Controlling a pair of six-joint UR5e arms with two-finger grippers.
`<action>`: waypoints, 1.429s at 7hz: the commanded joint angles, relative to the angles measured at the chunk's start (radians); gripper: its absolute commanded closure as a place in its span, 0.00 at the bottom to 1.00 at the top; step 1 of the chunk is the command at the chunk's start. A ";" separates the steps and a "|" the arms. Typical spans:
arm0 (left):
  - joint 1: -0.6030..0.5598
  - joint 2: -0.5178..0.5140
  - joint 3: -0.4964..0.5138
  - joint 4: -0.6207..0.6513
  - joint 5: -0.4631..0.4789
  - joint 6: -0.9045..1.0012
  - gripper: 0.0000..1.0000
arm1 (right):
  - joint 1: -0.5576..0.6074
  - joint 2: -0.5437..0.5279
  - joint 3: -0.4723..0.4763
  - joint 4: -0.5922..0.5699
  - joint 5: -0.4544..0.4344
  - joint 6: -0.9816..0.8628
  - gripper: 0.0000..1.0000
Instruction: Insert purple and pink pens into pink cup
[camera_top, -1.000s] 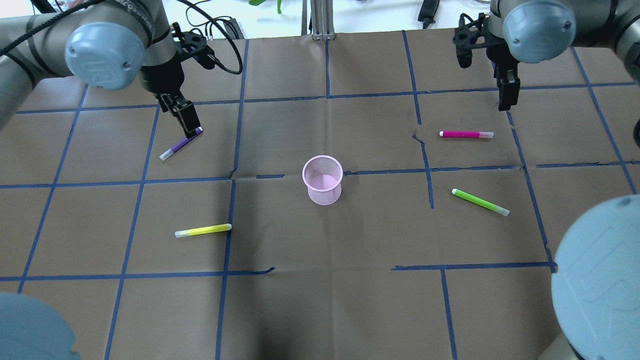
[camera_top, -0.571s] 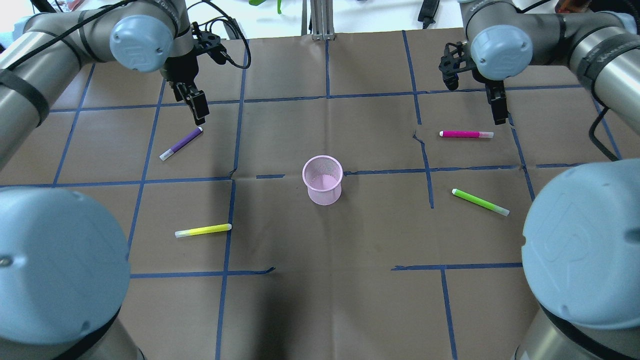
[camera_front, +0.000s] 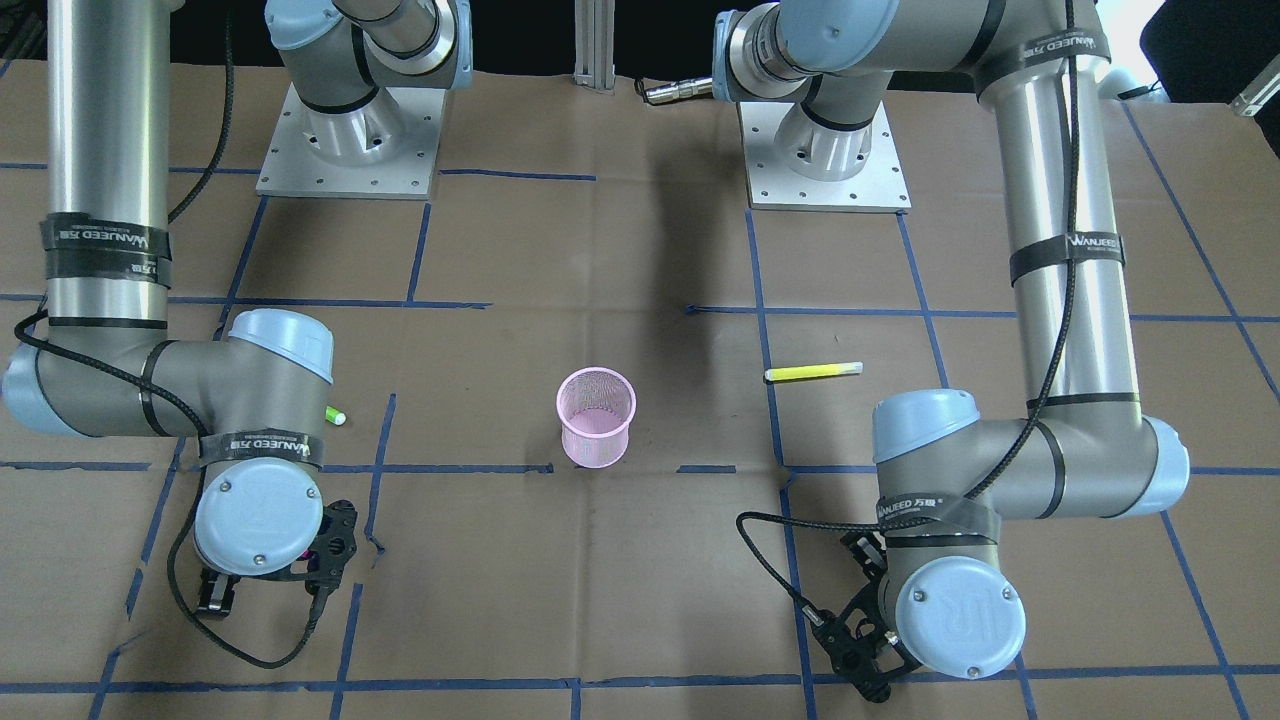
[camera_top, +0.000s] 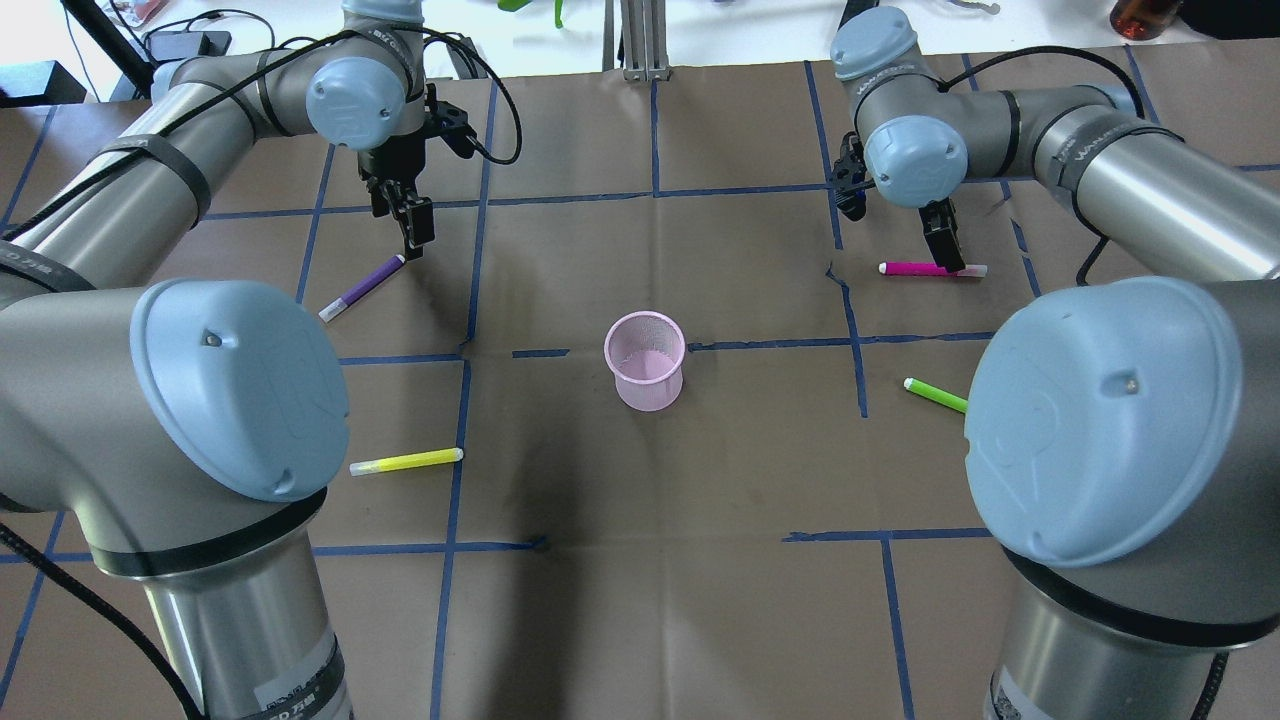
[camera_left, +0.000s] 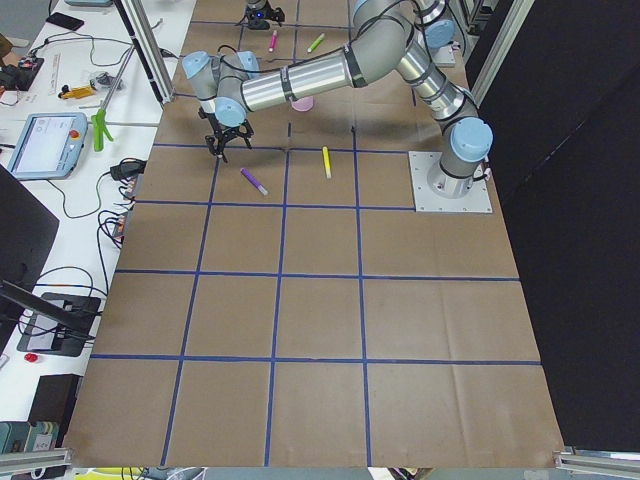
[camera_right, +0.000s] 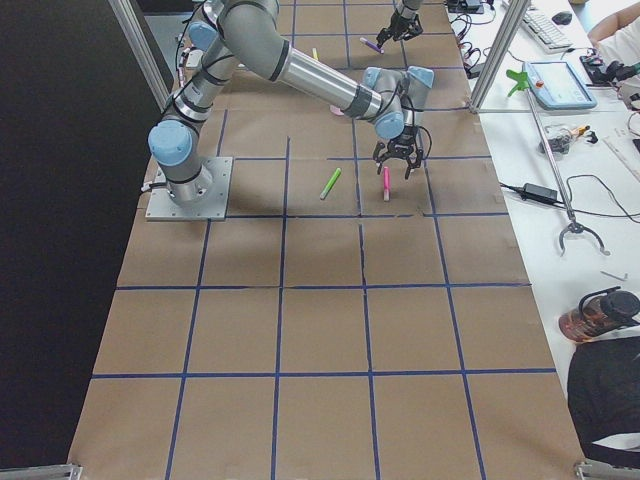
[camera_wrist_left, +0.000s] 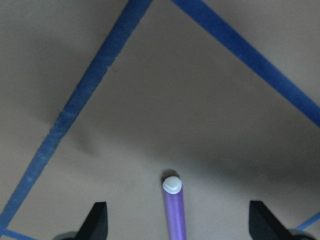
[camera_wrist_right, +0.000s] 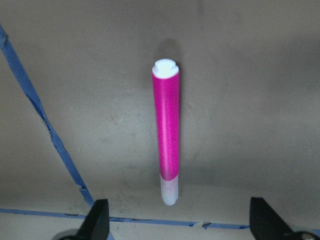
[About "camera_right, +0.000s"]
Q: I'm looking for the long reach grabber tool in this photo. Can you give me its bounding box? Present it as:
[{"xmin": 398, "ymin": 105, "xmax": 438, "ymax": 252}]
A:
[{"xmin": 522, "ymin": 79, "xmax": 612, "ymax": 258}]

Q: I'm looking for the green plastic clamp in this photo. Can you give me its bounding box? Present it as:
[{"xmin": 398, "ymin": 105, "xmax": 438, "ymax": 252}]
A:
[{"xmin": 506, "ymin": 70, "xmax": 530, "ymax": 97}]

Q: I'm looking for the purple pen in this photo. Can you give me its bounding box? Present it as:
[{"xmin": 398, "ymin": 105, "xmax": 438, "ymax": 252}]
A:
[{"xmin": 359, "ymin": 37, "xmax": 384, "ymax": 55}]

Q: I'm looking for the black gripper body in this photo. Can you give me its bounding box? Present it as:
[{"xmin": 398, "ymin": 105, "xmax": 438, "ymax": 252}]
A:
[
  {"xmin": 377, "ymin": 125, "xmax": 424, "ymax": 165},
  {"xmin": 383, "ymin": 12, "xmax": 422, "ymax": 41}
]

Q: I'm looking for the green pen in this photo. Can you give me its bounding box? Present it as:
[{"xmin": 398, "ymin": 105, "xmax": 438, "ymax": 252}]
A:
[{"xmin": 319, "ymin": 167, "xmax": 342, "ymax": 200}]

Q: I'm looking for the pink pen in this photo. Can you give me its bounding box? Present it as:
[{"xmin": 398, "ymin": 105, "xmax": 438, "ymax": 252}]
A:
[{"xmin": 382, "ymin": 166, "xmax": 391, "ymax": 202}]

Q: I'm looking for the person in black shirt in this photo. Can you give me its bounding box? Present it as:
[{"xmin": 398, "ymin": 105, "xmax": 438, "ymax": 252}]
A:
[{"xmin": 567, "ymin": 337, "xmax": 639, "ymax": 468}]

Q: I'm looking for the pink mesh cup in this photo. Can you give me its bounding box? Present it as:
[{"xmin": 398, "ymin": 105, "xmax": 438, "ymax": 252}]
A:
[{"xmin": 329, "ymin": 105, "xmax": 344, "ymax": 116}]

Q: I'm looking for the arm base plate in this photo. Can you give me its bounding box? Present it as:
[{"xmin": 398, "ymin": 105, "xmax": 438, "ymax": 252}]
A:
[{"xmin": 145, "ymin": 156, "xmax": 234, "ymax": 221}]

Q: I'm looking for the black power adapter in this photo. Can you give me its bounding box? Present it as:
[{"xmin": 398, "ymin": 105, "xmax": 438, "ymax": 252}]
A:
[{"xmin": 520, "ymin": 183, "xmax": 558, "ymax": 205}]

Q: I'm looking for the aluminium frame post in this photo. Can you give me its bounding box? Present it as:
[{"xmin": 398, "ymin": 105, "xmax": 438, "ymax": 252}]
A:
[{"xmin": 469, "ymin": 0, "xmax": 530, "ymax": 113}]

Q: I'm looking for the brown water bottle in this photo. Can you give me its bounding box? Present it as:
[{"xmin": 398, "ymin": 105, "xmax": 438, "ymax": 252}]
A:
[{"xmin": 558, "ymin": 286, "xmax": 639, "ymax": 343}]

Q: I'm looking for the white keyboard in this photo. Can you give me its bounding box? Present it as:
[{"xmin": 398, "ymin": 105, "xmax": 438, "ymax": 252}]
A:
[{"xmin": 521, "ymin": 10, "xmax": 573, "ymax": 54}]

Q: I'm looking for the blue teach pendant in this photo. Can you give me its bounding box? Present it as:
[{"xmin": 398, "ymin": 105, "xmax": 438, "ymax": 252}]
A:
[{"xmin": 522, "ymin": 61, "xmax": 597, "ymax": 110}]

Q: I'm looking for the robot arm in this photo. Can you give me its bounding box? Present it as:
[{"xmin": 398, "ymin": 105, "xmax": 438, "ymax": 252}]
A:
[
  {"xmin": 148, "ymin": 1, "xmax": 434, "ymax": 207},
  {"xmin": 376, "ymin": 0, "xmax": 423, "ymax": 50}
]

